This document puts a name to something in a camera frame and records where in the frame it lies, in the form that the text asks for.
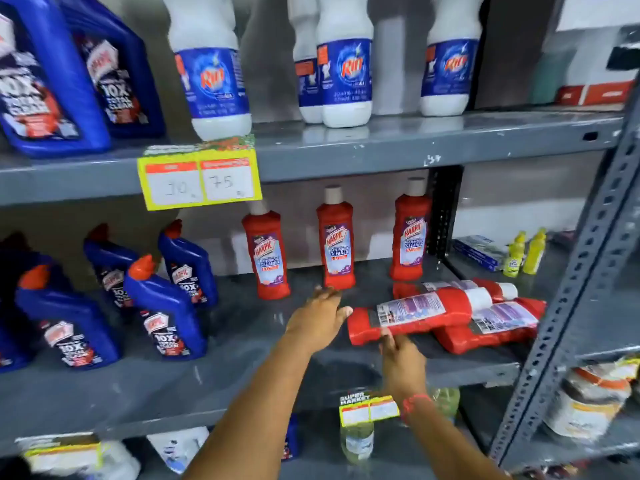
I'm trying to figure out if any person's right hand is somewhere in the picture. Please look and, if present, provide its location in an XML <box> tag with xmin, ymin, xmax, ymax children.
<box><xmin>379</xmin><ymin>328</ymin><xmax>429</xmax><ymax>403</ymax></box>

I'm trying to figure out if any person's left hand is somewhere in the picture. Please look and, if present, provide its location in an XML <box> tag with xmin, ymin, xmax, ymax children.
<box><xmin>285</xmin><ymin>286</ymin><xmax>354</xmax><ymax>355</ymax></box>

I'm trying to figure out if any red bathroom cleaner bottle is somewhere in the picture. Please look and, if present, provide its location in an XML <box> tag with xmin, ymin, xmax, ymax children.
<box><xmin>241</xmin><ymin>199</ymin><xmax>292</xmax><ymax>301</ymax></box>
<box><xmin>392</xmin><ymin>278</ymin><xmax>519</xmax><ymax>303</ymax></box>
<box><xmin>432</xmin><ymin>297</ymin><xmax>548</xmax><ymax>355</ymax></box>
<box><xmin>389</xmin><ymin>177</ymin><xmax>432</xmax><ymax>282</ymax></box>
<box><xmin>347</xmin><ymin>287</ymin><xmax>494</xmax><ymax>346</ymax></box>
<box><xmin>316</xmin><ymin>185</ymin><xmax>357</xmax><ymax>290</ymax></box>

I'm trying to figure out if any person's left forearm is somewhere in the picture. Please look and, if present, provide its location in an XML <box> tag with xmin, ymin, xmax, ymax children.
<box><xmin>182</xmin><ymin>340</ymin><xmax>322</xmax><ymax>480</ymax></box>

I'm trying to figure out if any person's right forearm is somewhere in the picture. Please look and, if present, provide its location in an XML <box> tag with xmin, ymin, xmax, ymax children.
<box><xmin>400</xmin><ymin>397</ymin><xmax>512</xmax><ymax>480</ymax></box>

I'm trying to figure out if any small yellow price tag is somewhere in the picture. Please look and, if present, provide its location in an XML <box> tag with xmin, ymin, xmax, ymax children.
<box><xmin>339</xmin><ymin>392</ymin><xmax>401</xmax><ymax>428</ymax></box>

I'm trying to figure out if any clear liquid bottle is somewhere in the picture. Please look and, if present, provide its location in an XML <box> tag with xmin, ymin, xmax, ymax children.
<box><xmin>429</xmin><ymin>387</ymin><xmax>461</xmax><ymax>421</ymax></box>
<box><xmin>340</xmin><ymin>421</ymin><xmax>375</xmax><ymax>466</ymax></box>

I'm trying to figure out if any blue and white box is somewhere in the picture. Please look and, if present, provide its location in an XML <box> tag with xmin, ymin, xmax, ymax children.
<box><xmin>452</xmin><ymin>235</ymin><xmax>509</xmax><ymax>272</ymax></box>

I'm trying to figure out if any blue packet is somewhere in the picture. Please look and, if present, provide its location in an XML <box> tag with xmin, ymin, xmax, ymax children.
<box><xmin>282</xmin><ymin>414</ymin><xmax>301</xmax><ymax>461</ymax></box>

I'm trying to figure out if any small yellow bottle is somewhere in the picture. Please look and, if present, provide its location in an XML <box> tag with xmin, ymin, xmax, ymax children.
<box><xmin>502</xmin><ymin>231</ymin><xmax>527</xmax><ymax>279</ymax></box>
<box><xmin>522</xmin><ymin>228</ymin><xmax>548</xmax><ymax>276</ymax></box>

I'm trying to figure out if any small blue toilet cleaner bottle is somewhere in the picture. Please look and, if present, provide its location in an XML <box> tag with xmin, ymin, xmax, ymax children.
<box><xmin>157</xmin><ymin>219</ymin><xmax>219</xmax><ymax>308</ymax></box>
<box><xmin>123</xmin><ymin>254</ymin><xmax>208</xmax><ymax>361</ymax></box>
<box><xmin>83</xmin><ymin>224</ymin><xmax>142</xmax><ymax>310</ymax></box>
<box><xmin>0</xmin><ymin>232</ymin><xmax>72</xmax><ymax>373</ymax></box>
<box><xmin>14</xmin><ymin>265</ymin><xmax>123</xmax><ymax>371</ymax></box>

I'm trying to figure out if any grey metal shelf rack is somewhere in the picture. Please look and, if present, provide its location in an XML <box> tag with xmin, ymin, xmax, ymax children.
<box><xmin>0</xmin><ymin>109</ymin><xmax>627</xmax><ymax>480</ymax></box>

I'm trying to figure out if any large yellow price tag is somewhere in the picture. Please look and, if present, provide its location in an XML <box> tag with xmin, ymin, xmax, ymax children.
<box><xmin>137</xmin><ymin>136</ymin><xmax>263</xmax><ymax>212</ymax></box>

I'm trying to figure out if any grey perforated shelf rack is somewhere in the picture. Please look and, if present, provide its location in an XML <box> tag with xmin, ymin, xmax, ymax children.
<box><xmin>445</xmin><ymin>70</ymin><xmax>640</xmax><ymax>473</ymax></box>

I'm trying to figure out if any white bottle with blue label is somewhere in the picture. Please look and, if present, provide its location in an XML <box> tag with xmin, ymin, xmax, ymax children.
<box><xmin>315</xmin><ymin>0</ymin><xmax>375</xmax><ymax>129</ymax></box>
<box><xmin>287</xmin><ymin>0</ymin><xmax>326</xmax><ymax>125</ymax></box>
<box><xmin>160</xmin><ymin>0</ymin><xmax>253</xmax><ymax>142</ymax></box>
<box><xmin>419</xmin><ymin>0</ymin><xmax>489</xmax><ymax>117</ymax></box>

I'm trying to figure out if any yellow shelf tag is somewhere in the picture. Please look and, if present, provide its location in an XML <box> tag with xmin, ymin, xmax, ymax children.
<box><xmin>22</xmin><ymin>436</ymin><xmax>104</xmax><ymax>471</ymax></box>

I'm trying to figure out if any large blue toilet cleaner bottle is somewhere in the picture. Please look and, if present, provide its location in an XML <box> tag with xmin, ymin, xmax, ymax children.
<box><xmin>57</xmin><ymin>0</ymin><xmax>167</xmax><ymax>140</ymax></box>
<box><xmin>0</xmin><ymin>0</ymin><xmax>112</xmax><ymax>158</ymax></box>

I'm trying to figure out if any white and red box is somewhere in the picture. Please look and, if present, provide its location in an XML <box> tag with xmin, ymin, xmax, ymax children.
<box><xmin>554</xmin><ymin>0</ymin><xmax>640</xmax><ymax>107</ymax></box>

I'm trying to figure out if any red thread bracelet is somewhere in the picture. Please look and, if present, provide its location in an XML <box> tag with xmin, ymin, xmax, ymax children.
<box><xmin>401</xmin><ymin>393</ymin><xmax>434</xmax><ymax>416</ymax></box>

